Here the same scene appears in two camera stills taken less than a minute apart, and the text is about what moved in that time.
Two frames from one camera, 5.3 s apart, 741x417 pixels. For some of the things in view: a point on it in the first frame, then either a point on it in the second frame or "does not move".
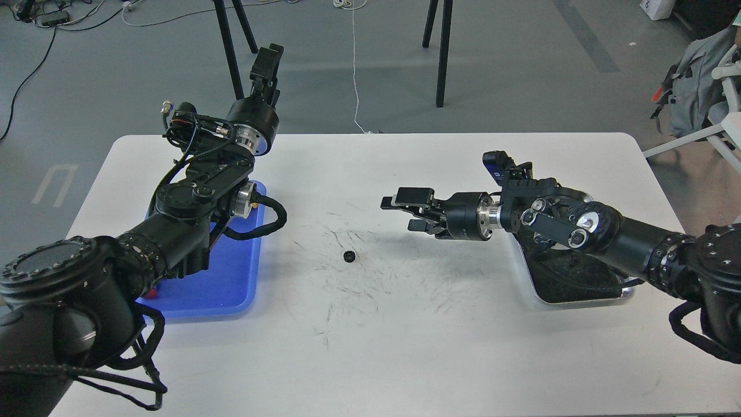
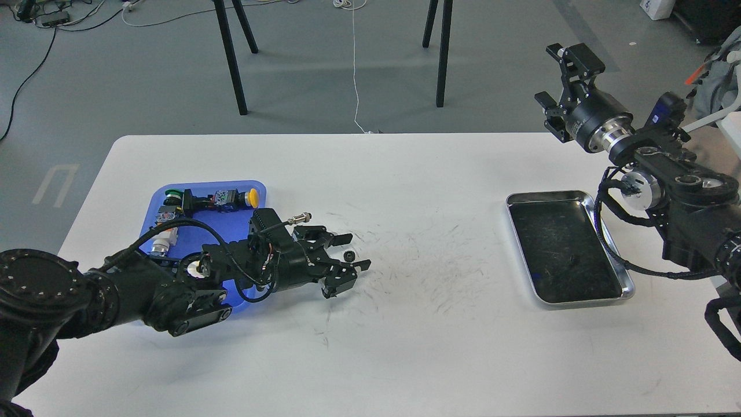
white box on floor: [657, 10] does not move
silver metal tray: [565, 276] does not move
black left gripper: [253, 121] → [303, 257]
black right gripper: [469, 216] → [595, 119]
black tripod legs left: [222, 15] does not move
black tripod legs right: [446, 26] does not move
